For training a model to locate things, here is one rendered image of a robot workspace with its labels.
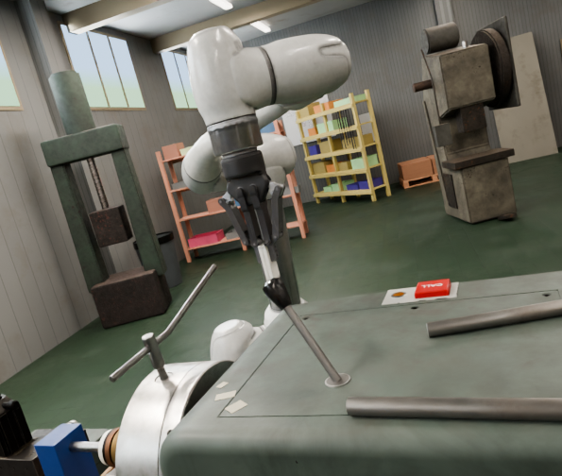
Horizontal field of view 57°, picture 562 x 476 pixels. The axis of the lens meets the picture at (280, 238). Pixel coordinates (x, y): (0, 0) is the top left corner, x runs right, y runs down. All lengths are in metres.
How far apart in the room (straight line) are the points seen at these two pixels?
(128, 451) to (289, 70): 0.68
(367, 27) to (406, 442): 11.92
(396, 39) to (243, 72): 11.45
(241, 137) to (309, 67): 0.17
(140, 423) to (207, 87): 0.57
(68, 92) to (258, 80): 5.44
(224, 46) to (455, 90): 5.91
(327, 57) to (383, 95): 11.29
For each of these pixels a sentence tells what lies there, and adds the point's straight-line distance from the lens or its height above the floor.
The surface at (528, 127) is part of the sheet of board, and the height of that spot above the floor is 0.63.
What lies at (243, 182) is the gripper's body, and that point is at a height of 1.54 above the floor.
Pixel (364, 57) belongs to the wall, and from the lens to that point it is 12.29.
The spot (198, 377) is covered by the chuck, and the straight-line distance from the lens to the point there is 0.93.
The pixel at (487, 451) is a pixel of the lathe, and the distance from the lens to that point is 0.60.
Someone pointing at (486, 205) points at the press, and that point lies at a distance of 6.86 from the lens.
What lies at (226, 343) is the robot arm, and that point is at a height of 1.04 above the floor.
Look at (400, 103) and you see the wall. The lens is 12.21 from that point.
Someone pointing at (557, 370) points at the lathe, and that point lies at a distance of 0.70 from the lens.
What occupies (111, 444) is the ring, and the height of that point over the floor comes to 1.11.
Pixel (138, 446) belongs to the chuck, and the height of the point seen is 1.17.
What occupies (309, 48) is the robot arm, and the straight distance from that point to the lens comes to 0.93.
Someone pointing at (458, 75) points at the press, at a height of 1.82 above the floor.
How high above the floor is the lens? 1.59
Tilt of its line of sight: 10 degrees down
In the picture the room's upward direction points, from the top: 14 degrees counter-clockwise
